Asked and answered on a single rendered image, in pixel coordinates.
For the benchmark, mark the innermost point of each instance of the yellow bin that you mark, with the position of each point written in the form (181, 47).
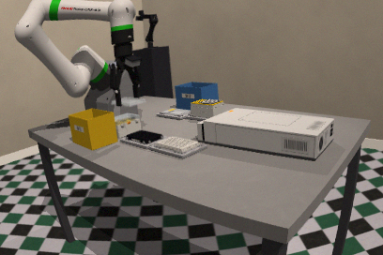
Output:
(93, 133)

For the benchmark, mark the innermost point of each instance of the blue open-top bin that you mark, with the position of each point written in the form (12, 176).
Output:
(195, 91)

